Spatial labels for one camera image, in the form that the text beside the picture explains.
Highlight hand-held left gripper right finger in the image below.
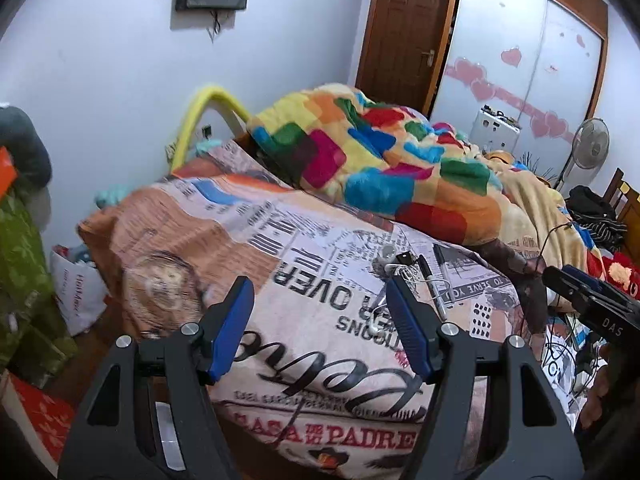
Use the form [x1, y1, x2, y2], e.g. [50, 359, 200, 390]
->
[386, 276, 586, 480]

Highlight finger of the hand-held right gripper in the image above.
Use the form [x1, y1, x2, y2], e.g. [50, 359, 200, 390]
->
[542, 266, 596, 316]
[562, 265, 608, 293]

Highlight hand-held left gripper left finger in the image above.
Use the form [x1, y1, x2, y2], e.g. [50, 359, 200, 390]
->
[57, 276, 256, 480]

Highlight white wired earphones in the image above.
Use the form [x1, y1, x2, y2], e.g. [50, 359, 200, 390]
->
[367, 260, 453, 337]

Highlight black marker pen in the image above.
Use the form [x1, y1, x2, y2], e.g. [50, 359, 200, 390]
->
[417, 255, 449, 318]

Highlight white tape roll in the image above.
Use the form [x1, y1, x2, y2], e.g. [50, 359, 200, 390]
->
[372, 255, 401, 280]

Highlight person's right forearm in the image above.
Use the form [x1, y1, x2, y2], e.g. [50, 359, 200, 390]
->
[575, 347, 640, 480]

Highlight red plush toy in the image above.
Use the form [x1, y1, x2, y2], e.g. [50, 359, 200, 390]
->
[597, 252, 640, 302]

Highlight newspaper print blanket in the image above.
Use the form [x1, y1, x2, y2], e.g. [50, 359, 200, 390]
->
[77, 140, 571, 480]

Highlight white printed paper clutter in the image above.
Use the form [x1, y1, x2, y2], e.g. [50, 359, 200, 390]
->
[542, 310, 603, 413]

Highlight black clothes pile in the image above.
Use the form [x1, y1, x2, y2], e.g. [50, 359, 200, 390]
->
[567, 185, 627, 252]

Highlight wooden chair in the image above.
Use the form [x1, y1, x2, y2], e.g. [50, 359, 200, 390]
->
[605, 167, 640, 242]

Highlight standing electric fan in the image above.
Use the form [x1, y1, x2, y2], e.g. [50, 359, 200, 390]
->
[554, 117, 611, 192]

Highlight colourful patchwork fleece blanket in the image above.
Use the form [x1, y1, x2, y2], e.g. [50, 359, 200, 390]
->
[247, 82, 606, 281]

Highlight white plastic shopping bag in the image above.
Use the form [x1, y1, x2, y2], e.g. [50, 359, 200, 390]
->
[50, 245, 109, 337]

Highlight white box appliance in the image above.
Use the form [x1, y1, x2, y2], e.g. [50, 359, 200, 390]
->
[470, 105, 522, 154]

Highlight red patterned box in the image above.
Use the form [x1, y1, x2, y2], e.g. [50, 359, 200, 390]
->
[0, 372, 77, 479]

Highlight green patterned cloth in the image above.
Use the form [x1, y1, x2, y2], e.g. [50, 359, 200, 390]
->
[0, 194, 79, 377]

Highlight wardrobe with heart stickers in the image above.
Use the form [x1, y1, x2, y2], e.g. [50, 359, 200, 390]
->
[430, 0, 609, 162]

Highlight grey cloth bundle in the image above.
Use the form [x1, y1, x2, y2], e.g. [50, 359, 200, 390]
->
[0, 105, 54, 197]

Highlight brown wooden door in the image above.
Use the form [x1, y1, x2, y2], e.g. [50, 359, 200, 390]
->
[356, 0, 460, 112]

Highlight thin black cable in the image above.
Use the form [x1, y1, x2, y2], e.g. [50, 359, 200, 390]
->
[536, 219, 577, 262]

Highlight yellow padded bed rail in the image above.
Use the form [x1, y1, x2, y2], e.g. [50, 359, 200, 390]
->
[170, 86, 251, 174]

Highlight black screen cable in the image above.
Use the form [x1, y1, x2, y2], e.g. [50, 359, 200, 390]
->
[206, 7, 227, 44]

